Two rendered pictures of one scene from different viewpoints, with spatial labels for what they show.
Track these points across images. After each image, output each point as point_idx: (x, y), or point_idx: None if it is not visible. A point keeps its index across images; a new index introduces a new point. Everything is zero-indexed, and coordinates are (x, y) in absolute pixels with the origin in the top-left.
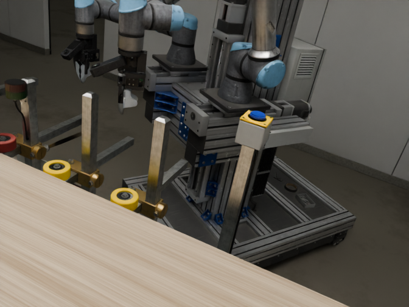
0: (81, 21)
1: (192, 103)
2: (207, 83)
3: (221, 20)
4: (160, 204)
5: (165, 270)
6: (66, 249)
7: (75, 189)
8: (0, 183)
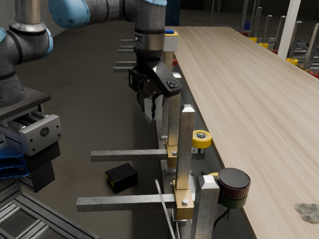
0: None
1: (23, 129)
2: None
3: None
4: None
5: (228, 107)
6: (264, 133)
7: (224, 157)
8: (278, 195)
